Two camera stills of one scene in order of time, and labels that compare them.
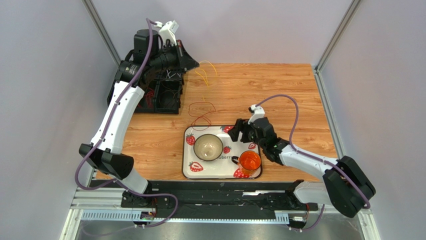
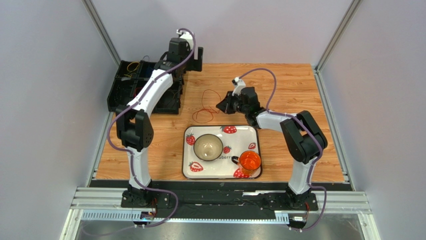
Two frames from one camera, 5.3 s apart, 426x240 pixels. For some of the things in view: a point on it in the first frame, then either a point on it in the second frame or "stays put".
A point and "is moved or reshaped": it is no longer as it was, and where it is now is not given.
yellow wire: x=205 y=75 is moved or reshaped
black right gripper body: x=244 y=130 -> x=232 y=104
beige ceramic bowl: x=208 y=147 stays put
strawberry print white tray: x=222 y=168 stays put
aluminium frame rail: x=87 y=199 stays put
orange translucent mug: x=248 y=162 stays put
